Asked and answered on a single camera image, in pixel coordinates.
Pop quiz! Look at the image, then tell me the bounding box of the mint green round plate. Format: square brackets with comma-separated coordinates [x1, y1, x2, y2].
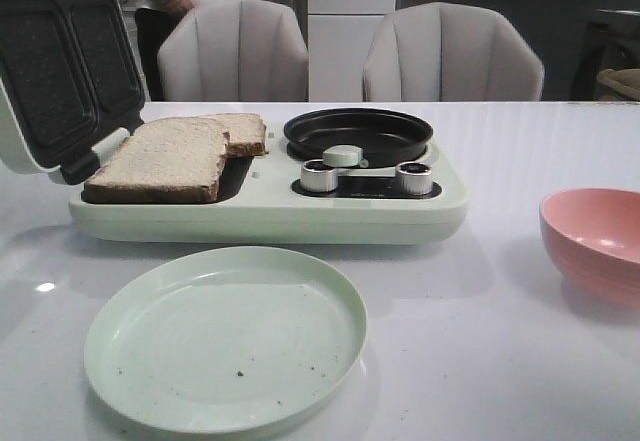
[84, 246, 367, 435]

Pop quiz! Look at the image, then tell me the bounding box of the grey upholstered chair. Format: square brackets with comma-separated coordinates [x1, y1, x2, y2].
[362, 2, 545, 102]
[158, 0, 309, 102]

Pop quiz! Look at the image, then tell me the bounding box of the right silver control knob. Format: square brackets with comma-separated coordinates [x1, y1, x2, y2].
[395, 161, 433, 196]

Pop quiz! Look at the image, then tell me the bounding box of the black round frying pan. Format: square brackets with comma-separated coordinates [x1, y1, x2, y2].
[283, 107, 433, 168]

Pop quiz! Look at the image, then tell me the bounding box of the silver control knob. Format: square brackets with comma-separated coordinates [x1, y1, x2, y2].
[395, 161, 433, 196]
[299, 159, 338, 193]

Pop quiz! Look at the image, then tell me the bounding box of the pink plastic bowl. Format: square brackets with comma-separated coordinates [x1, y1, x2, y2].
[539, 187, 639, 308]

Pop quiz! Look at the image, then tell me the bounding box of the right grey upholstered chair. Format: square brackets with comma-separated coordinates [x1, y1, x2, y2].
[362, 2, 545, 102]

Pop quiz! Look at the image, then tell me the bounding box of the left silver control knob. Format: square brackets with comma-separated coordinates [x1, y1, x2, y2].
[299, 159, 338, 193]

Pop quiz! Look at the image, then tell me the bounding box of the white bread slice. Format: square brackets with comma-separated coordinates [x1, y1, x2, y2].
[201, 113, 267, 157]
[84, 118, 229, 204]

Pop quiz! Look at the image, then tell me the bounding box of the white cabinet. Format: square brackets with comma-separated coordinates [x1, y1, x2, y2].
[307, 0, 396, 102]

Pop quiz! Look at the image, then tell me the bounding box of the mint green breakfast maker base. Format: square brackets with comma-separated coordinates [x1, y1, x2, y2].
[69, 121, 468, 245]

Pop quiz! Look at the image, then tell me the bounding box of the left grey upholstered chair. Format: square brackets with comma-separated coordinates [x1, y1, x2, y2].
[158, 0, 309, 102]

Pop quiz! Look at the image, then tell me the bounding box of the mint green sandwich maker lid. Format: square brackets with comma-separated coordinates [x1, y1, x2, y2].
[1, 0, 145, 185]

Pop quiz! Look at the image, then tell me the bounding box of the dark appliance at right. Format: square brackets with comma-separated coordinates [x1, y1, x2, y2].
[570, 9, 639, 101]

